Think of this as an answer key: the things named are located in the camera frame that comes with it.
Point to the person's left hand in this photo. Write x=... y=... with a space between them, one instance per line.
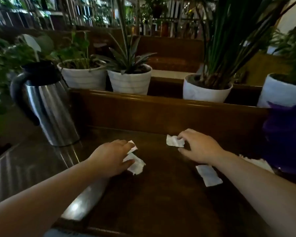
x=111 y=157

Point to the person's right hand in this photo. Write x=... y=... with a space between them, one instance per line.
x=202 y=148

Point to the small white tissue scrap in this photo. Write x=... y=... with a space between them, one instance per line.
x=134 y=148

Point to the large white tissue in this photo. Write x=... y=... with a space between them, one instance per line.
x=138 y=167

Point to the white tissue piece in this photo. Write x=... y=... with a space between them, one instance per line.
x=172 y=141

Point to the person's left forearm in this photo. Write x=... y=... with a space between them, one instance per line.
x=39 y=202

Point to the person's right forearm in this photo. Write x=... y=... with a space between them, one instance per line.
x=261 y=194

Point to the flat white tissue strip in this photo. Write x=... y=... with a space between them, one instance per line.
x=208 y=175

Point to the tall grass plant white pot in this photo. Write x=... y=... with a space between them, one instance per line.
x=204 y=93

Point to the dark wooden partition ledge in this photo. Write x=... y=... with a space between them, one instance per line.
x=150 y=115

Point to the wide white tissue sheet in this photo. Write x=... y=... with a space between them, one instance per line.
x=261 y=163

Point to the stainless steel thermos jug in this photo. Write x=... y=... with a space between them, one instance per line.
x=51 y=113

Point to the spiky plant in white pot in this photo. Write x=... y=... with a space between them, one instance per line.
x=129 y=82

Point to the purple cloth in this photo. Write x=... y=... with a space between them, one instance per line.
x=286 y=140

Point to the leafy plant in white pot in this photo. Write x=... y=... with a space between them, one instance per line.
x=81 y=77

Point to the bushy plant in white pot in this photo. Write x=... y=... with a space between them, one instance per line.
x=278 y=93

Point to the light wooden booth panel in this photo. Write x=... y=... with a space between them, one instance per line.
x=261 y=69

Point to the brown booth bench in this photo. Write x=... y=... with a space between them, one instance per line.
x=172 y=51

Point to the white plant label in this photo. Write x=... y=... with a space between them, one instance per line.
x=30 y=44

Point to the shelf rack with plants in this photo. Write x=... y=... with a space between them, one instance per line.
x=64 y=12

